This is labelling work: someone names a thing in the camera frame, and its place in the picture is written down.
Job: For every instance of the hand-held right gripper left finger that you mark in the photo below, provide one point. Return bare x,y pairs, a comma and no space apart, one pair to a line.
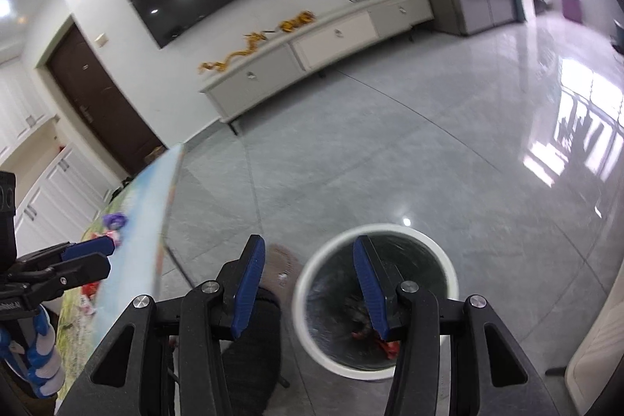
248,289

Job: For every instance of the purple box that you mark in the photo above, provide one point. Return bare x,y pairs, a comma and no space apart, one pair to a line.
571,7

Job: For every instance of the purple plastic bag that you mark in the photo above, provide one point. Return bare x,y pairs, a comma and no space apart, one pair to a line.
117,220

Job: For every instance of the grey television cabinet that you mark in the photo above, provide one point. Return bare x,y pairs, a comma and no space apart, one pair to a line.
321,45

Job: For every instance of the beige furniture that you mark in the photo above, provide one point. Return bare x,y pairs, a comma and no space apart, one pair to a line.
602,338

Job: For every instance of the landscape printed table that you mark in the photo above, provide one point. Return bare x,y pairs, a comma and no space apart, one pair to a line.
146,201

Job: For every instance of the long golden dragon ornament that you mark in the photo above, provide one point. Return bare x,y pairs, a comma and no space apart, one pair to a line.
234,53

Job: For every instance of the person's brown slipper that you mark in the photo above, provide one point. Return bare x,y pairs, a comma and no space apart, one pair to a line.
286,267

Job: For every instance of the dark brown door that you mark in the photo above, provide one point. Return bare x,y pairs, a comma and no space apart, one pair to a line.
102,104

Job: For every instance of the wall light switch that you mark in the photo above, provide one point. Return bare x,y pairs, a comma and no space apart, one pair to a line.
101,40

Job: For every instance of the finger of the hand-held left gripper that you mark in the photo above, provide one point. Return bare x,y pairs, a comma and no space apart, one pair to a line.
83,271
90,246

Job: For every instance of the short golden ornament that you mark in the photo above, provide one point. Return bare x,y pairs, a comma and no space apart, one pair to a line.
297,21

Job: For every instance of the white cupboard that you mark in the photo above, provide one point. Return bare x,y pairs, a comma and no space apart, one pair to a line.
48,182

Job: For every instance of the small red snack wrapper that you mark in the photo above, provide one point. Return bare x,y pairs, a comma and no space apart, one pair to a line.
90,289

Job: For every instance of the white labelled wrapper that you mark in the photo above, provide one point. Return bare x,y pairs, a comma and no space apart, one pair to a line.
87,309

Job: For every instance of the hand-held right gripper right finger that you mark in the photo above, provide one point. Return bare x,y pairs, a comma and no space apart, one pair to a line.
370,289

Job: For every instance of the person's left hand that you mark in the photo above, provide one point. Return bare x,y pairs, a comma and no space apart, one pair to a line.
41,348

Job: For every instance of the black bin liner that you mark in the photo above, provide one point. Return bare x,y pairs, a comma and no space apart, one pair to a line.
419,260

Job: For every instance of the white round bin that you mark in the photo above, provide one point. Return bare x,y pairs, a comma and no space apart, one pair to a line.
317,260

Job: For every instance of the large red snack wrapper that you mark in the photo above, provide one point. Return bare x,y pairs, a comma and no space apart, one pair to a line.
390,350

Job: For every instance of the black office chair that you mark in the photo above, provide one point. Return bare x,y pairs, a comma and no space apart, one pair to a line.
256,357

